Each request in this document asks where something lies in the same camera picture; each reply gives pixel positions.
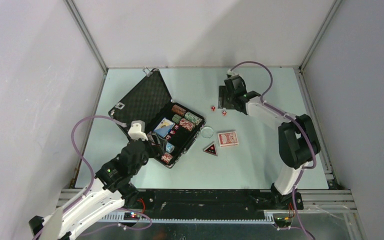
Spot red playing card deck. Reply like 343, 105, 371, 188
217, 131, 239, 147

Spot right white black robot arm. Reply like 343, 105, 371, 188
218, 73, 321, 209

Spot brown chip stack in case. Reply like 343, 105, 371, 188
171, 104, 187, 117

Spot red white chip stack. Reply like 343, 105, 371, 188
179, 118, 196, 132

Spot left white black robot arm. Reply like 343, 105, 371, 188
28, 132, 168, 240

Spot blue playing card deck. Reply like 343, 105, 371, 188
153, 117, 175, 138

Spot red dice in case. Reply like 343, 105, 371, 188
165, 124, 180, 140

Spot green chip stack in case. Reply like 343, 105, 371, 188
171, 114, 183, 124

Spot clear round dealer button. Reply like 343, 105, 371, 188
200, 126, 214, 139

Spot black aluminium poker case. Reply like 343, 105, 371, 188
108, 68, 206, 169

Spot red chip stack in case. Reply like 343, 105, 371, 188
161, 152, 173, 164

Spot light blue chip stack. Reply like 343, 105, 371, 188
165, 142, 175, 154

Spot black triangular all-in button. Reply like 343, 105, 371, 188
203, 142, 218, 156

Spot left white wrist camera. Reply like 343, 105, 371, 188
128, 120, 148, 141

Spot green white chip stack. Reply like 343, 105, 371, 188
184, 111, 202, 126

